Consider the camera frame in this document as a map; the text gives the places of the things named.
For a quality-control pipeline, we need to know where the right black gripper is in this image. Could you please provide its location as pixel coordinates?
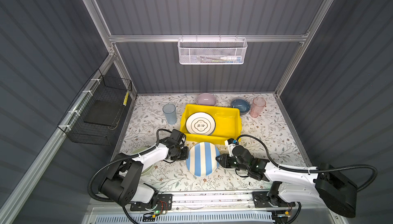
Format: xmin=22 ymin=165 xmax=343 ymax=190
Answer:
xmin=214 ymin=153 xmax=248 ymax=172

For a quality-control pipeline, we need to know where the white plate black emblem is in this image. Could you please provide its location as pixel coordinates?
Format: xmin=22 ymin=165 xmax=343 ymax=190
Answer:
xmin=186 ymin=112 xmax=216 ymax=136

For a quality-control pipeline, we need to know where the blue white striped plate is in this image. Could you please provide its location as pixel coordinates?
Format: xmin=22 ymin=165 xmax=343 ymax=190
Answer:
xmin=186 ymin=142 xmax=220 ymax=177

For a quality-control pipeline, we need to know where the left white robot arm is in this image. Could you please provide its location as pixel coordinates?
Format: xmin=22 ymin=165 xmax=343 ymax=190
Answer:
xmin=88 ymin=129 xmax=188 ymax=209

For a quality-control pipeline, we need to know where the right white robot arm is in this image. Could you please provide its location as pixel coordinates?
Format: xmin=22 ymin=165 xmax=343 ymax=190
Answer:
xmin=216 ymin=139 xmax=357 ymax=218

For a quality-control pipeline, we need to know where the yellow plastic bin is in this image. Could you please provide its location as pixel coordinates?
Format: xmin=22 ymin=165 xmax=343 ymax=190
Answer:
xmin=180 ymin=104 xmax=242 ymax=145

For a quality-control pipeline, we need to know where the blue plastic cup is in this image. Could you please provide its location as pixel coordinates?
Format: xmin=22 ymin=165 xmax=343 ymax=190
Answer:
xmin=162 ymin=104 xmax=177 ymax=125

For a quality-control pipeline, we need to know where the light green bowl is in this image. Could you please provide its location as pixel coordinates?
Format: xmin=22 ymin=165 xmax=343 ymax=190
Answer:
xmin=131 ymin=147 xmax=154 ymax=176

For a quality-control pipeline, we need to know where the floral table mat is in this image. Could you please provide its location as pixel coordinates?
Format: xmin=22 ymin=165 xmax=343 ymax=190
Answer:
xmin=119 ymin=94 xmax=306 ymax=192

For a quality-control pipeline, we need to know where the purple bowl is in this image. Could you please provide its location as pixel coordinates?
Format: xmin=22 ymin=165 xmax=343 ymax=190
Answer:
xmin=196 ymin=93 xmax=217 ymax=106

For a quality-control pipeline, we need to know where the dark blue bowl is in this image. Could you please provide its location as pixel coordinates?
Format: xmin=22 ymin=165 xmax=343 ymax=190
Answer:
xmin=230 ymin=99 xmax=251 ymax=115

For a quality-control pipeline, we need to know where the pink plastic cup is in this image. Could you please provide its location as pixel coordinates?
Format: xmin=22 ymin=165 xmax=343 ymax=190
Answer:
xmin=250 ymin=97 xmax=267 ymax=118

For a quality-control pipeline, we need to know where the yellow tag on basket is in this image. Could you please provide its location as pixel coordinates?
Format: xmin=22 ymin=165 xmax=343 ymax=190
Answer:
xmin=123 ymin=91 xmax=129 ymax=106

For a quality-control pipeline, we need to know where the white marker in basket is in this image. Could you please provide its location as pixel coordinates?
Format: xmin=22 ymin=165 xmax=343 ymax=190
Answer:
xmin=220 ymin=56 xmax=242 ymax=63

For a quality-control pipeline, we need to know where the aluminium front rail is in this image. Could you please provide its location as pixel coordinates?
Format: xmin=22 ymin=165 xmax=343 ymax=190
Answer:
xmin=86 ymin=190 xmax=327 ymax=214

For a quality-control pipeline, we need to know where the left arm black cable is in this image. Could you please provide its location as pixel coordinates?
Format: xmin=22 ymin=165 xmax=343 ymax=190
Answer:
xmin=87 ymin=128 xmax=173 ymax=224

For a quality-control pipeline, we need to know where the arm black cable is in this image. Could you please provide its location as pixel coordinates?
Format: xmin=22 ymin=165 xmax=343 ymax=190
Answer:
xmin=87 ymin=128 xmax=173 ymax=224
xmin=234 ymin=134 xmax=378 ymax=224

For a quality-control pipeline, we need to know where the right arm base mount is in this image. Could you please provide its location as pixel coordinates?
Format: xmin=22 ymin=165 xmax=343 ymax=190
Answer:
xmin=251 ymin=191 xmax=296 ymax=208

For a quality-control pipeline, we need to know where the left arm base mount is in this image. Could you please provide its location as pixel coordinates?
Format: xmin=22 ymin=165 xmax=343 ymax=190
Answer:
xmin=130 ymin=194 xmax=173 ymax=212

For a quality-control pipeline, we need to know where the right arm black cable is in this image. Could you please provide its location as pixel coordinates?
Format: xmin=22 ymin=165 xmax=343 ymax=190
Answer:
xmin=234 ymin=134 xmax=378 ymax=224

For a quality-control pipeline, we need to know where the black wire basket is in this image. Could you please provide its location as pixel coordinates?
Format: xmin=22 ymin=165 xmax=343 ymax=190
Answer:
xmin=58 ymin=71 xmax=133 ymax=146

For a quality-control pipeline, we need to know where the white wire mesh basket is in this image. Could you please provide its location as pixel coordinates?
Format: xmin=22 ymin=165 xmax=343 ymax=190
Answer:
xmin=177 ymin=36 xmax=248 ymax=65

